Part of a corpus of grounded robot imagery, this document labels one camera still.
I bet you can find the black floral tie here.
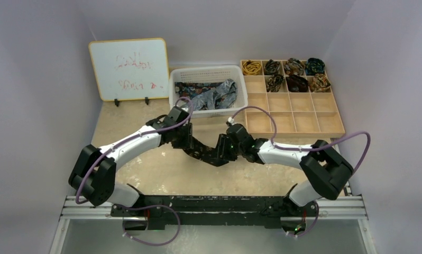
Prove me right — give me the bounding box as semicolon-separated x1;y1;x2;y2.
183;137;229;167

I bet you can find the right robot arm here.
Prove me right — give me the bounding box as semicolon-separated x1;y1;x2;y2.
216;124;354;215

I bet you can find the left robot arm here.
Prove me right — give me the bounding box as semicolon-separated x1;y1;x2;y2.
68;106;192;216

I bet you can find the dark colourful patterned tie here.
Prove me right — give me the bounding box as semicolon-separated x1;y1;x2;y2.
174;82;220;99

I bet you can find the grey blue patterned tie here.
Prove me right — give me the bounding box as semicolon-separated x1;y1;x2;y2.
190;79;237;111

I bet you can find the white plastic basket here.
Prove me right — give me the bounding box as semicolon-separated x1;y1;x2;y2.
169;65;248;118

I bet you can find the yellow rolled tie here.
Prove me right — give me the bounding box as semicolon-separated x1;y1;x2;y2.
242;60;262;76

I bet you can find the wooden compartment tray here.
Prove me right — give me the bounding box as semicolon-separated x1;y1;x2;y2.
241;59;345;139

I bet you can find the dark maroon rolled tie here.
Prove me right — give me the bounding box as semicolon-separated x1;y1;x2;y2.
286;75;309;93

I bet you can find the dark olive rolled tie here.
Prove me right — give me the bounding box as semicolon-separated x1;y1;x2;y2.
264;59;281;75

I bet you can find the brown patterned rolled tie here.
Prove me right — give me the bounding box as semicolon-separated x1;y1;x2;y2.
283;58;305;76

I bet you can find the orange brown rolled tie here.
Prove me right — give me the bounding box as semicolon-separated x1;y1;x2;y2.
309;74;331;93

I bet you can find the dark green rolled tie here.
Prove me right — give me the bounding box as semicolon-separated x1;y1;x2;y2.
305;58;326;76

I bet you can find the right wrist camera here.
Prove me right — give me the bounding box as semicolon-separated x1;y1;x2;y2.
226;117;236;127

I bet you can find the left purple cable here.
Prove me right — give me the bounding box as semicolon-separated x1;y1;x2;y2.
75;96;195;211

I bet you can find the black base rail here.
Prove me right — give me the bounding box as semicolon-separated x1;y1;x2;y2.
112;188;316;231

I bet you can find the white whiteboard orange frame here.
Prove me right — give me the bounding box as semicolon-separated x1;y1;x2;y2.
88;38;169;102

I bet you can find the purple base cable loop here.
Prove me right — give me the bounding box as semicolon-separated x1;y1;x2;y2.
122;204;181;247

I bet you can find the aluminium rail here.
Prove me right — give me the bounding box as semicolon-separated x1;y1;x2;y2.
60;196;368;220

